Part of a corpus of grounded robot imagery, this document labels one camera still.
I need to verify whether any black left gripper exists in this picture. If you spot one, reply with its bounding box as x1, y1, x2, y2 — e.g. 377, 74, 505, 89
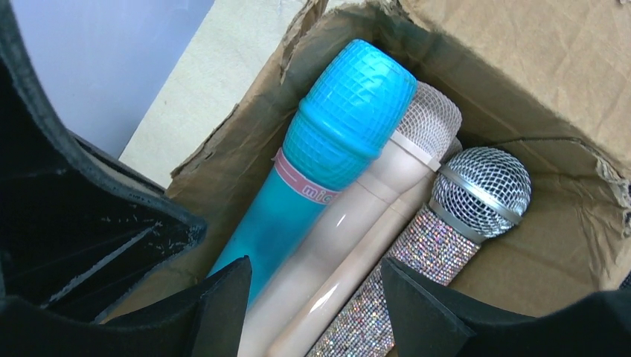
1, 1, 207, 322

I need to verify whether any teal toy microphone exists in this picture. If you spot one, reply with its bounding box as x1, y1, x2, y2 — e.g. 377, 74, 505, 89
211, 39, 417, 303

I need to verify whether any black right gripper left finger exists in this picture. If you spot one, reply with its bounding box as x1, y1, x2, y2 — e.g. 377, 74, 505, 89
1, 257, 252, 356

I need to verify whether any silver rhinestone microphone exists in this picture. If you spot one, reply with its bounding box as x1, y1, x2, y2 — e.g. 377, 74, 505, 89
308, 147, 532, 356

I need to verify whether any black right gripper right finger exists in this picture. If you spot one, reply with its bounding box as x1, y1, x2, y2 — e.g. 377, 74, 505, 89
381, 258, 630, 356

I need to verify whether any brown cardboard box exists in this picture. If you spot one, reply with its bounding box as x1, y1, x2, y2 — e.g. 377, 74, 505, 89
106, 1, 630, 319

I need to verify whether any beige microphone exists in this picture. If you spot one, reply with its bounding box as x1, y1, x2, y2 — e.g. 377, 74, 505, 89
238, 82, 462, 356

